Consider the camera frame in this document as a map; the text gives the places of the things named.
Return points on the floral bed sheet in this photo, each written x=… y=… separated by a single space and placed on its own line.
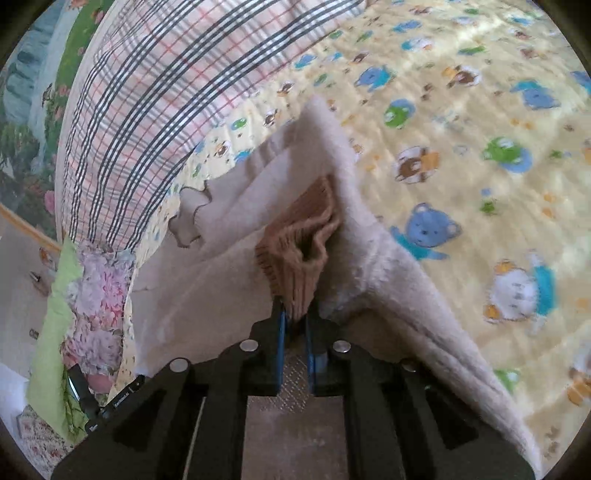
x=39 y=436

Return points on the floral ruffled pillow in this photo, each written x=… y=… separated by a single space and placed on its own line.
x=97 y=295

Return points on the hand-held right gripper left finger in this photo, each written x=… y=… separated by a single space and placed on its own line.
x=280 y=344

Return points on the green quilt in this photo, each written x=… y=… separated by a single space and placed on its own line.
x=51 y=332

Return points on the framed landscape wall poster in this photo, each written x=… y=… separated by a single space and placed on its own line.
x=27 y=92

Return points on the pink pillow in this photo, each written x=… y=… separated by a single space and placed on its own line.
x=99 y=382

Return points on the bear print bedsheet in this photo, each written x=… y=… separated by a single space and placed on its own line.
x=461 y=115

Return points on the plaid pillow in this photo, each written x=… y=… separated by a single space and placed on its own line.
x=138 y=115

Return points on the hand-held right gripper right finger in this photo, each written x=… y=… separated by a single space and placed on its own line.
x=314 y=357

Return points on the beige fleece garment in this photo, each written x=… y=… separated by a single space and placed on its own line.
x=217 y=286

